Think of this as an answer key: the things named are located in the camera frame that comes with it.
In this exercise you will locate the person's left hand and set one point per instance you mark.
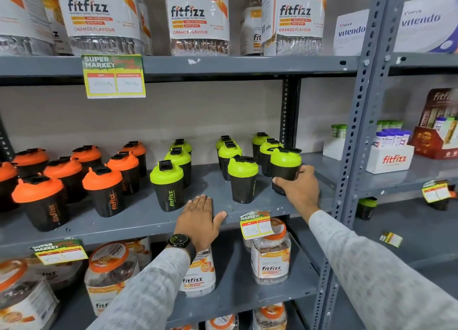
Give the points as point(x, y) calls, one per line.
point(196, 220)

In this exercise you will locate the person's right hand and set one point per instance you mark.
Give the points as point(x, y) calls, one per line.
point(302, 193)

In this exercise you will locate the person's left thumb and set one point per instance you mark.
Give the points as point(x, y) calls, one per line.
point(220, 217)

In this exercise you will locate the person's right thumb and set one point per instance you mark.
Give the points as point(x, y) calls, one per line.
point(282, 182)

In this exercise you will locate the black shaker bottle green lid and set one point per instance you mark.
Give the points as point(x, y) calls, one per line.
point(366, 208)
point(285, 158)

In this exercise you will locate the person's left forearm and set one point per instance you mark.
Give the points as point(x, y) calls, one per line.
point(150, 294)

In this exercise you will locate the person's right forearm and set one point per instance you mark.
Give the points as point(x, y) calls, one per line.
point(375, 279)

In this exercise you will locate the yellow-bordered price tag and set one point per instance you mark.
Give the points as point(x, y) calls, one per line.
point(113, 77)
point(435, 192)
point(256, 226)
point(391, 239)
point(60, 251)

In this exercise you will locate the black wristwatch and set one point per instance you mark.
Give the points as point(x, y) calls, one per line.
point(181, 241)

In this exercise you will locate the group of green-lid shakers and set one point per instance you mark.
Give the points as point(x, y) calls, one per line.
point(167, 193)

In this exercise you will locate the small plain white display box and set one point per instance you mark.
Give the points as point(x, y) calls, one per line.
point(332, 149)

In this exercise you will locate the cluster of green-capped tubes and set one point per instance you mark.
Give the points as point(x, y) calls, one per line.
point(339, 129)

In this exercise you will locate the white display box red print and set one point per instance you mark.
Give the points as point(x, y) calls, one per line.
point(390, 158)

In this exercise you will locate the cluster of blue-capped tubes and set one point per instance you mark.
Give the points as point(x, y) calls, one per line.
point(390, 136)

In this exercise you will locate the group of orange-lid candy jars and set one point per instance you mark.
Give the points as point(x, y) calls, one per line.
point(109, 270)

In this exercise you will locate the grey metal shelf rack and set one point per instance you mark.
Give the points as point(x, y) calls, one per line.
point(222, 65)
point(422, 59)

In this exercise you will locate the red cardboard display box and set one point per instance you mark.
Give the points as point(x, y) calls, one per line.
point(429, 142)

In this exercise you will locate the black shaker bottle orange lid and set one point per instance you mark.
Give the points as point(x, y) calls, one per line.
point(440, 205)

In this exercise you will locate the white carton box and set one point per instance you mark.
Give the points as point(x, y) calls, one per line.
point(427, 23)
point(351, 32)

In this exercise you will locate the cluster of assorted sachet tubes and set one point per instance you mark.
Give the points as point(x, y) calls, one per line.
point(445, 125)

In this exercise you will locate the group of orange-lid shakers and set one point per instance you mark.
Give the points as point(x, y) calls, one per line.
point(43, 211)

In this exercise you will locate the row of large clear jars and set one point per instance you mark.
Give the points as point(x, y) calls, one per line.
point(102, 14)

